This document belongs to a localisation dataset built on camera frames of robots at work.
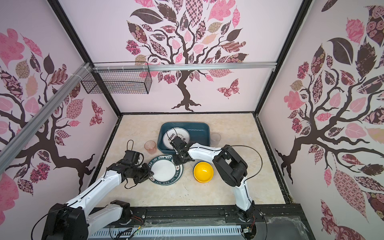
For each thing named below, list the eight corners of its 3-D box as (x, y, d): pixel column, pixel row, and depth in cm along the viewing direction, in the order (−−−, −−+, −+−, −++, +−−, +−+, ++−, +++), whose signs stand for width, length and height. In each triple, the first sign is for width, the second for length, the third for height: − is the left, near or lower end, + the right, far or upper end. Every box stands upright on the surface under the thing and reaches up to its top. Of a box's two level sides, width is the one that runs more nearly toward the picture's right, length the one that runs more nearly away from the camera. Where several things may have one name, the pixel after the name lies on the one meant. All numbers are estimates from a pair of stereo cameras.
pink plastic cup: (145, 154, 97) (142, 149, 93) (147, 145, 102) (145, 140, 97) (156, 154, 97) (154, 149, 93) (158, 145, 102) (156, 140, 97)
